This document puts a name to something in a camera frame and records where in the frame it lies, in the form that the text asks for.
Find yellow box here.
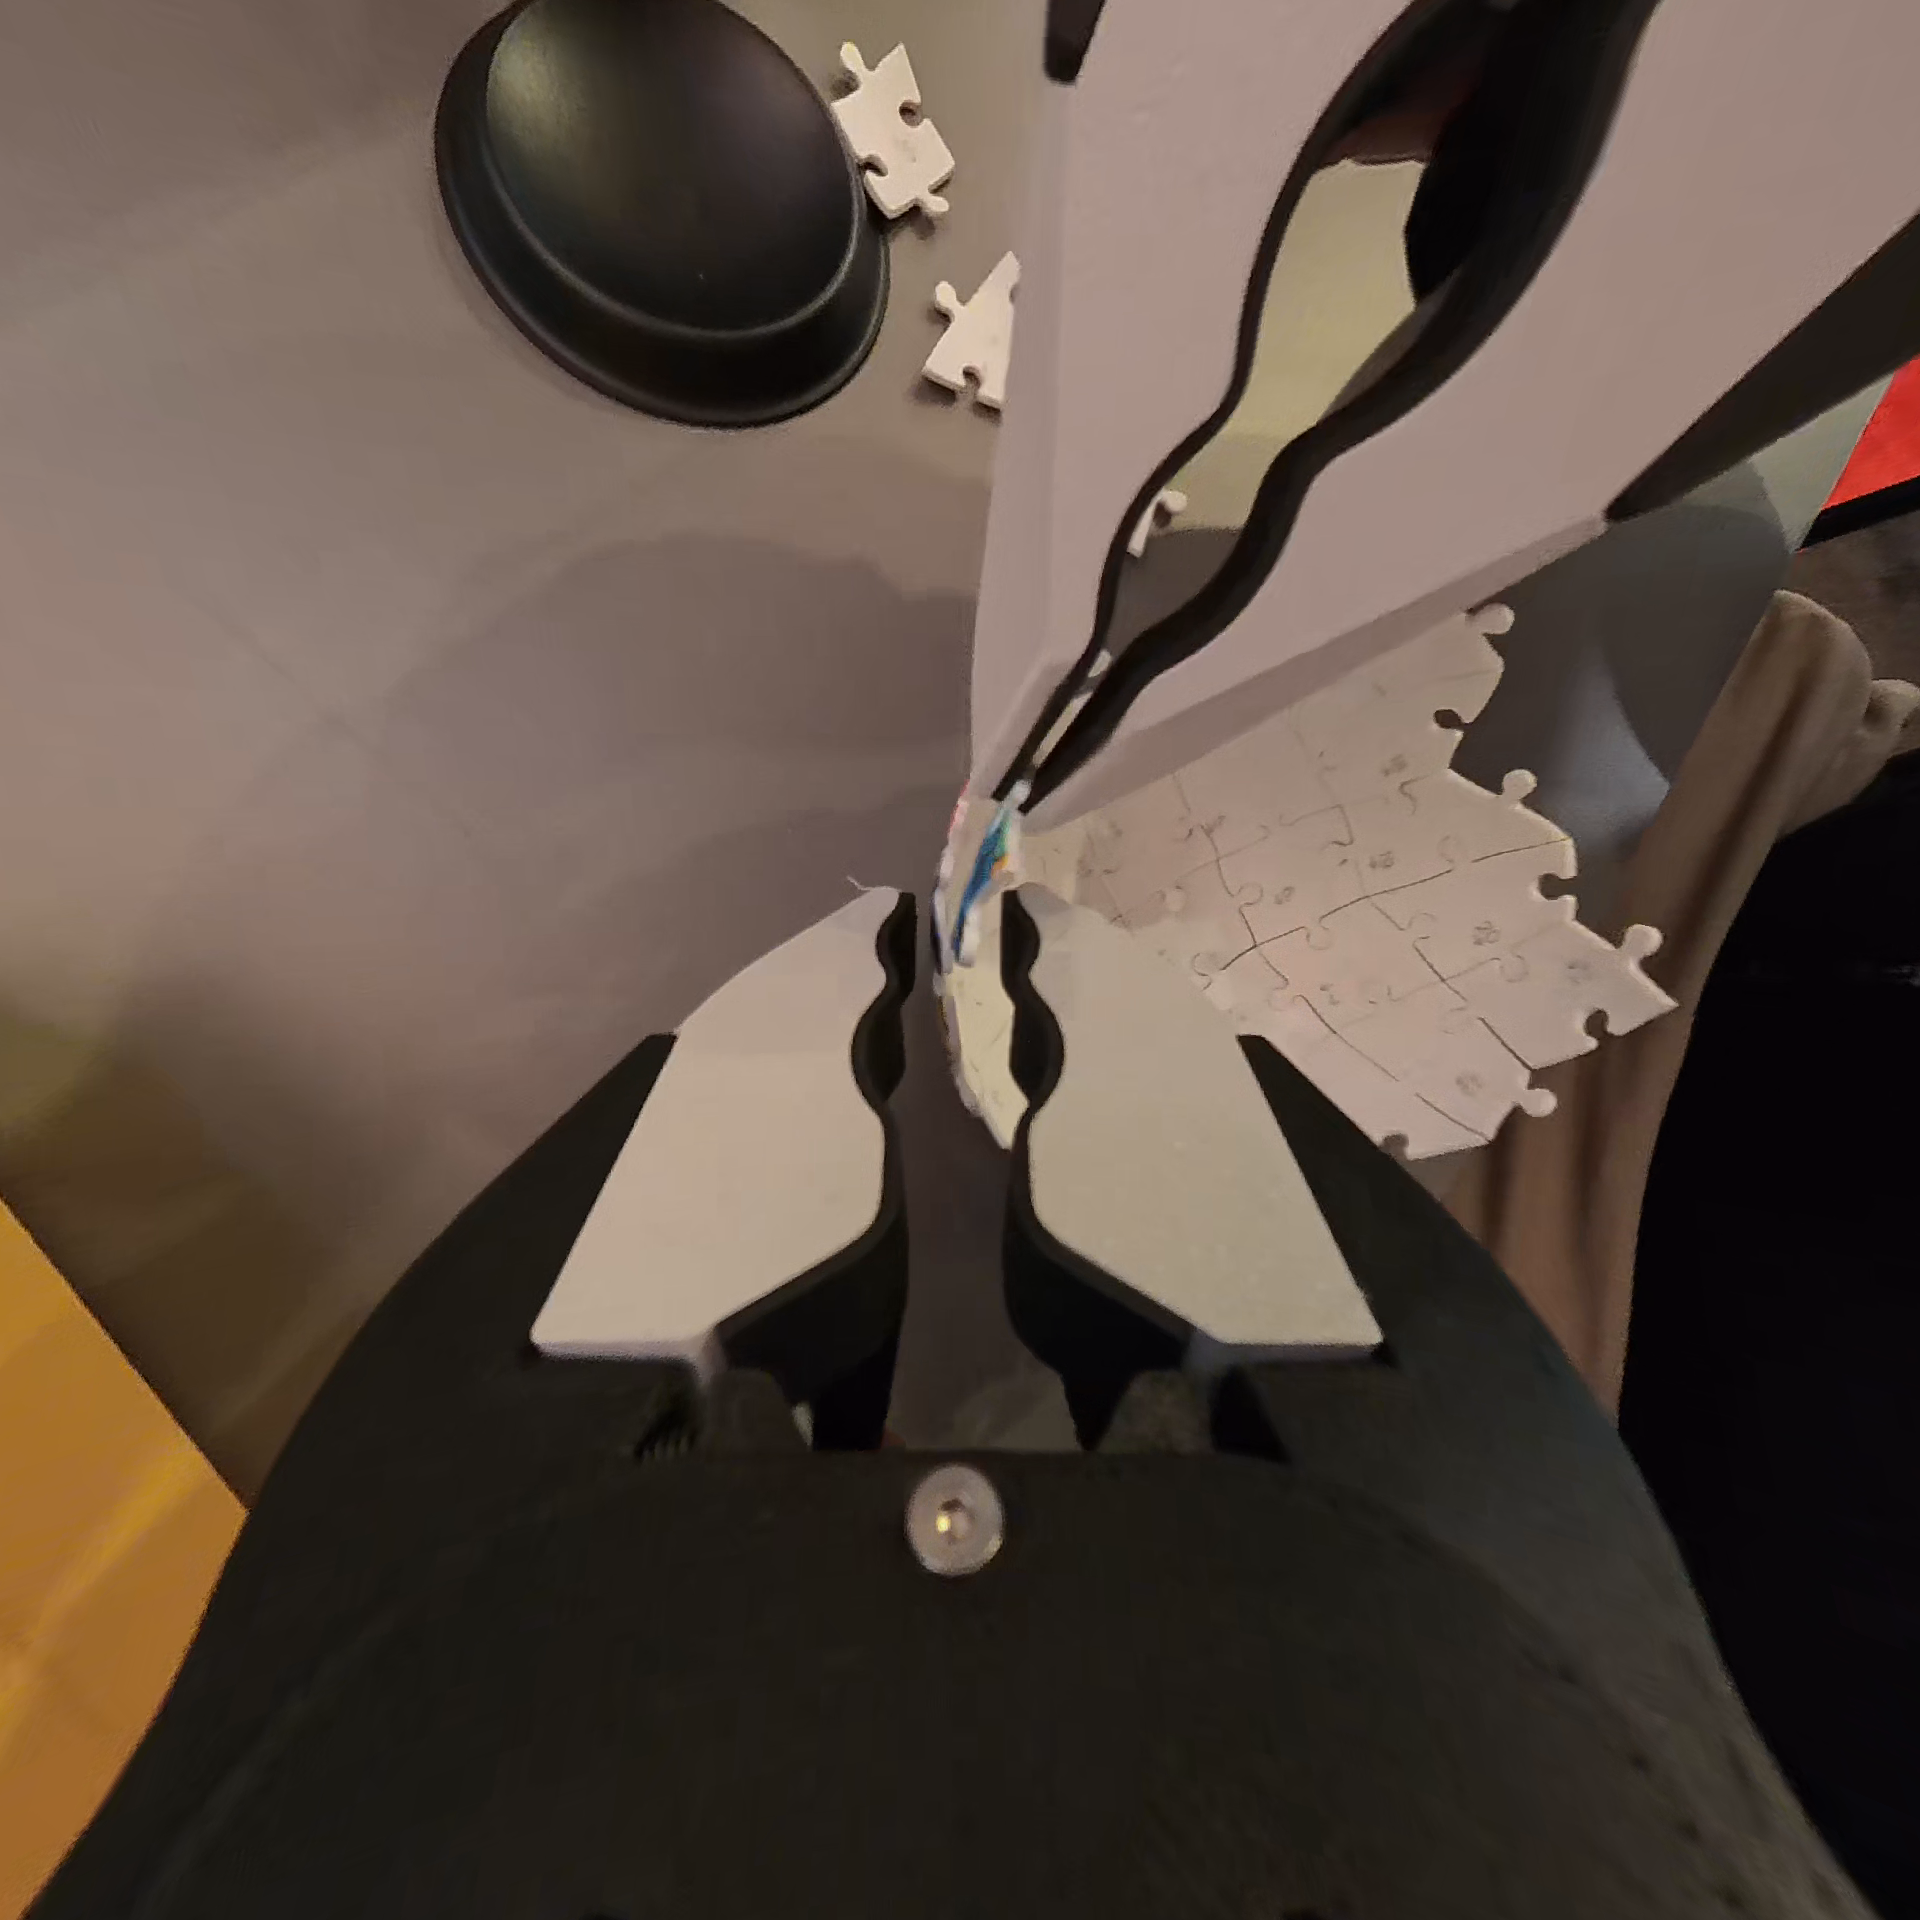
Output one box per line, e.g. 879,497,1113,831
0,1190,250,1920

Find person's dark printed clothing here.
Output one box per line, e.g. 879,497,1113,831
1616,757,1920,1920

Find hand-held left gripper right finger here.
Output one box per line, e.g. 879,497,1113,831
1002,889,1385,1454

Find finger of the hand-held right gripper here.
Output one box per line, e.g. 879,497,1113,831
971,0,1443,811
1026,0,1920,830

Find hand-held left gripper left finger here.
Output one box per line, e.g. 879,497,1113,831
529,892,916,1450

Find partly built puzzle ball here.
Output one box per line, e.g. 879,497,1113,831
931,599,1680,1163

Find person's beige trousers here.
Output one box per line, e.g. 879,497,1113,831
1448,589,1920,1419

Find black round ball stand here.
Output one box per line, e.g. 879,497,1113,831
432,0,892,431

